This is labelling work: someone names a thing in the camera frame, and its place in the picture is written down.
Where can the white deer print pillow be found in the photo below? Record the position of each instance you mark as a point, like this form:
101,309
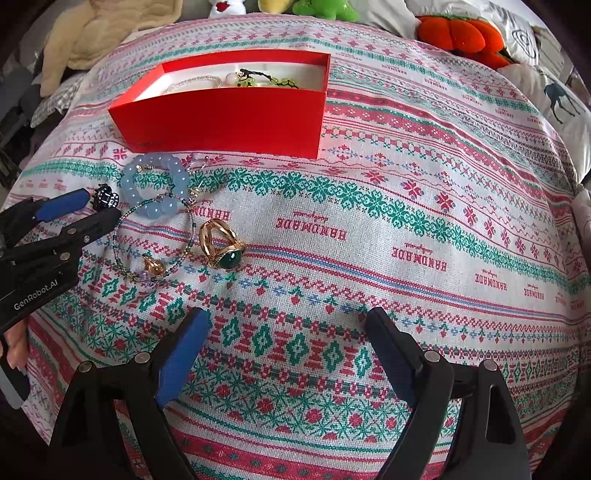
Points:
549,101

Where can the patterned red green woven cloth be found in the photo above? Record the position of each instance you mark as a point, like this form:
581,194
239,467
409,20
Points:
369,230

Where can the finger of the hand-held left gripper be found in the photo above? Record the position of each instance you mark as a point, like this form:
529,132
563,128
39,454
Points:
60,205
99,224

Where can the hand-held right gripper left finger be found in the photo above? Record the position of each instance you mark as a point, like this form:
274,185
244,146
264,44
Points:
183,353

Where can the small black hair clip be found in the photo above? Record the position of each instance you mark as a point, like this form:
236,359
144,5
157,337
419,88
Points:
105,198

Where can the white plush toy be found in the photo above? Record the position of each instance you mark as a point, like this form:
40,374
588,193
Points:
226,7

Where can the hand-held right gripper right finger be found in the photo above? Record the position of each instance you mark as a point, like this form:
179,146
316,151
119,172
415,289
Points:
392,356

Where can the green plush toy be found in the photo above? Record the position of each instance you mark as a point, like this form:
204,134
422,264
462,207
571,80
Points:
323,9

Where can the grey checked cloth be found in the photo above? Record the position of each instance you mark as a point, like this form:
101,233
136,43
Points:
60,99

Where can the person's left hand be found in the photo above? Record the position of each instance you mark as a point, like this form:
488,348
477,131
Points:
11,344

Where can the yellow plush toy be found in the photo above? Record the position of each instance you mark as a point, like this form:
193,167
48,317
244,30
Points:
274,5

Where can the beige plush blanket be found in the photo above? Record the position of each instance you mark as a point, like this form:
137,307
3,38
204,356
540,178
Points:
101,32

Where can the orange plush toy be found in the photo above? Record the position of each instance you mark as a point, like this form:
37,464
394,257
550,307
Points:
457,39

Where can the red cardboard box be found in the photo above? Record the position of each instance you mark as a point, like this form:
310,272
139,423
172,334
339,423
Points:
221,121

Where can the silver grey pillow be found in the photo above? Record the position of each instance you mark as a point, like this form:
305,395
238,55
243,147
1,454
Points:
512,32

